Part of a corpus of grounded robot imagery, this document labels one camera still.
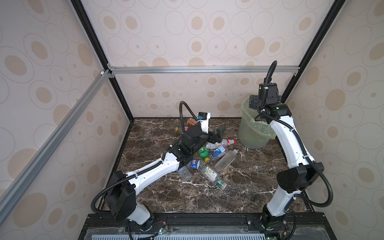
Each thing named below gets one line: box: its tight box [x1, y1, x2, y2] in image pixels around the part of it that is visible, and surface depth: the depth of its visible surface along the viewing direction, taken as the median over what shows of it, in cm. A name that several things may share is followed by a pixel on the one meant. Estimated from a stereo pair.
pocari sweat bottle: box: [177, 165, 193, 182], surface depth 91 cm
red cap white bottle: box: [206, 139, 237, 149], surface depth 102 cm
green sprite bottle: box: [198, 146, 209, 159], surface depth 96 cm
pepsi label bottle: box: [190, 159, 206, 170], surface depth 91 cm
